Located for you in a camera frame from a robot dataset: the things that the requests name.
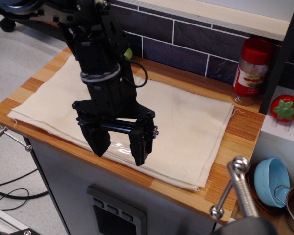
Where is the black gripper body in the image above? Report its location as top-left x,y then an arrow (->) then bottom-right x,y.
72,73 -> 155,132

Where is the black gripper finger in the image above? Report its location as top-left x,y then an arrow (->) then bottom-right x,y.
78,119 -> 110,157
128,119 -> 159,166

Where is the cream cloth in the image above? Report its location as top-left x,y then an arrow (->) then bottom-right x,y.
6,55 -> 235,192

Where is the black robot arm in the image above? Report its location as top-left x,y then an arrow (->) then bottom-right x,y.
58,0 -> 158,166

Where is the grey toy oven panel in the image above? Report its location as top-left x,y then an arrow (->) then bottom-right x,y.
87,186 -> 147,235

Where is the left metal clamp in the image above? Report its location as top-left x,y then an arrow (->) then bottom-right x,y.
0,124 -> 33,152

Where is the metal clamp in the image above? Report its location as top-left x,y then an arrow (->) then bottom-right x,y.
0,124 -> 33,152
210,156 -> 278,235

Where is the black wheeled base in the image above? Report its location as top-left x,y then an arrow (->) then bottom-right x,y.
0,0 -> 64,33

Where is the red lidded spice jar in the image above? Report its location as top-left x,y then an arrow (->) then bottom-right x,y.
232,38 -> 274,106

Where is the light blue bowl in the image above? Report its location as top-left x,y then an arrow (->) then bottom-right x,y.
254,157 -> 290,208

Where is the right metal clamp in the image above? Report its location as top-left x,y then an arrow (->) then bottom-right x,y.
210,156 -> 278,235

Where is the brown plate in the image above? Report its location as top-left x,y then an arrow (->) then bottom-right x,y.
245,164 -> 284,216

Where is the red tomato shaped shaker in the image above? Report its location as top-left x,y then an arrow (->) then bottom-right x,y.
270,95 -> 294,122

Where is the light wooden shelf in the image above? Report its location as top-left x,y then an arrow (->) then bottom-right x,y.
124,0 -> 291,41

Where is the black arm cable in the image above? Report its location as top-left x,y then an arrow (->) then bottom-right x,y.
123,56 -> 149,88

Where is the black floor cable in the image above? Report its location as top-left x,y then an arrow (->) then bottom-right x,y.
0,168 -> 49,211

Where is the black shelf post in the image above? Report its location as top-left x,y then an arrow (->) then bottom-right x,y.
258,13 -> 294,115

